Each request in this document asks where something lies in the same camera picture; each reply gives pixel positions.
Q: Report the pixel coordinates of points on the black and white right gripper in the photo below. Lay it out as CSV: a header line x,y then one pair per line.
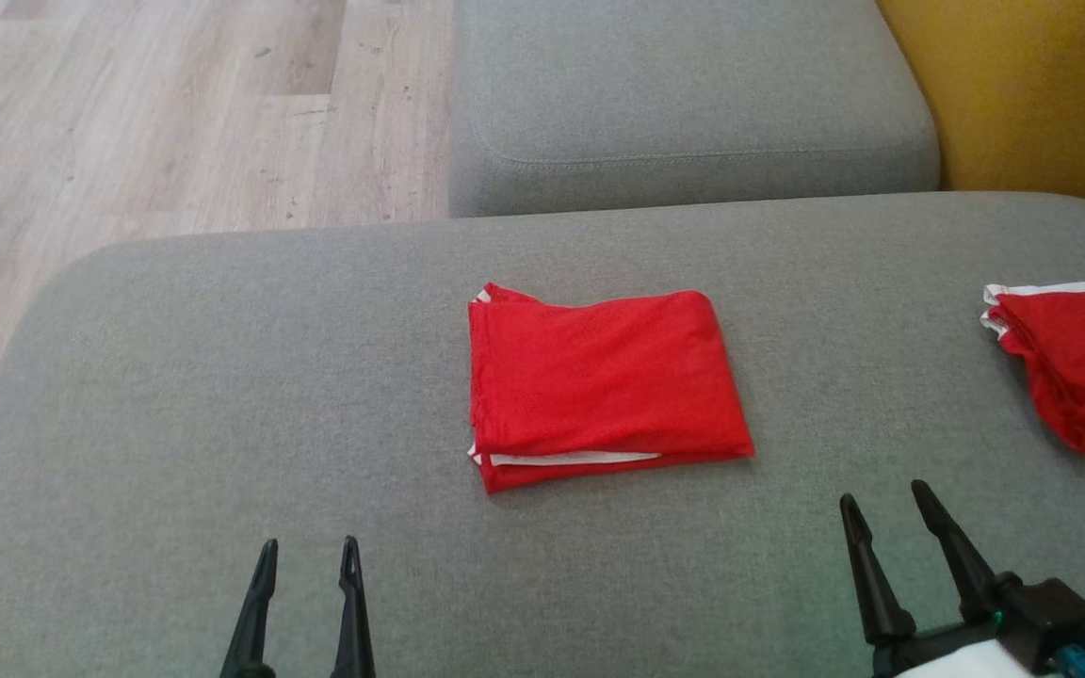
x,y
1051,617

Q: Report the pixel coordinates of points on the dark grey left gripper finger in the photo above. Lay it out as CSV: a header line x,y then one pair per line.
x,y
352,621
255,612

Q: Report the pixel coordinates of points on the red shorts with white stripe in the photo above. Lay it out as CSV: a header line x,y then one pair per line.
x,y
1079,358

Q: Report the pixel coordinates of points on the red Bulls basketball jersey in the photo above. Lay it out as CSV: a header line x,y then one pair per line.
x,y
599,377

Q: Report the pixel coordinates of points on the large grey sofa seat cushion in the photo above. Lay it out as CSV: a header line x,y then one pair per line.
x,y
269,377

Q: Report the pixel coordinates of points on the yellow upholstered furniture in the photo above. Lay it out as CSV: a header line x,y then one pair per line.
x,y
1032,85

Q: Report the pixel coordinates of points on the small grey sofa cushion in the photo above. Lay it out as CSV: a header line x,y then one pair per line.
x,y
693,85

